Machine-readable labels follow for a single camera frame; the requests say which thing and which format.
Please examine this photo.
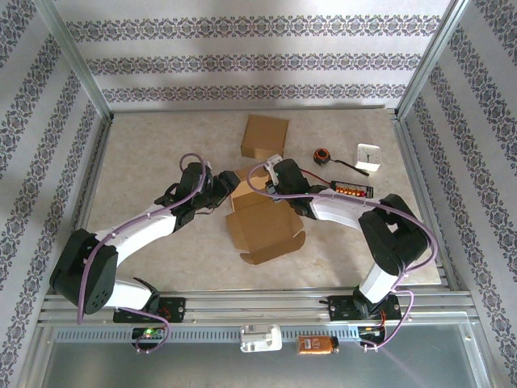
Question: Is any brown cardboard box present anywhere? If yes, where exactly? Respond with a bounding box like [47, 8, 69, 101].
[241, 114, 290, 161]
[225, 164, 306, 266]

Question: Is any orange black tape measure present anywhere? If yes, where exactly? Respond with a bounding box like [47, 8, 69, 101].
[313, 148, 371, 177]

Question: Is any white square alarm clock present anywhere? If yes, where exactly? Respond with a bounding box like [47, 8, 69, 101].
[354, 143, 384, 174]

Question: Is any small black controller board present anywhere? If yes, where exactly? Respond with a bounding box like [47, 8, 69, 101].
[132, 327, 166, 341]
[357, 324, 387, 339]

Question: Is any orange battery pack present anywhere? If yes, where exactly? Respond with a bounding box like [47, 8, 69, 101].
[296, 335, 339, 356]

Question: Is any grey metal tray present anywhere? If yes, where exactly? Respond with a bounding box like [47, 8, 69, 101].
[38, 323, 494, 388]

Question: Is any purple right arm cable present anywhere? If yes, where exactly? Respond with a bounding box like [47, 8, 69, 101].
[246, 161, 441, 352]

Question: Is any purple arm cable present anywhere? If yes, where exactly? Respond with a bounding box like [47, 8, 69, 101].
[246, 161, 441, 352]
[76, 152, 214, 356]

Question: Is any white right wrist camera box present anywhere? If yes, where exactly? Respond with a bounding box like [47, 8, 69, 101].
[263, 154, 284, 182]

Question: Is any aluminium back rail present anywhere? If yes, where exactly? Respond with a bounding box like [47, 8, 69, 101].
[111, 103, 399, 114]

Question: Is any aluminium side rail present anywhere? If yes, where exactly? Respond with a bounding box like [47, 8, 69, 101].
[393, 116, 460, 291]
[54, 116, 116, 294]

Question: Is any aluminium mounting rail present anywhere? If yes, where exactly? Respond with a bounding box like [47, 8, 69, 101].
[38, 287, 480, 326]

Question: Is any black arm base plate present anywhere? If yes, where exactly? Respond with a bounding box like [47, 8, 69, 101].
[327, 293, 403, 323]
[112, 296, 187, 324]

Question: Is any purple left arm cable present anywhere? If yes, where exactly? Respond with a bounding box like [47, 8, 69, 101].
[76, 152, 214, 356]

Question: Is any grey slotted cable duct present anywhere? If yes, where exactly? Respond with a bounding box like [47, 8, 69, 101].
[54, 326, 360, 343]

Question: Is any white plastic bracket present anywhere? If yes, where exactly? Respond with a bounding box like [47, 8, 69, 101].
[239, 323, 283, 353]

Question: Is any aluminium frame post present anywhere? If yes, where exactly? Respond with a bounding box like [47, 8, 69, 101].
[394, 0, 473, 122]
[34, 0, 114, 122]

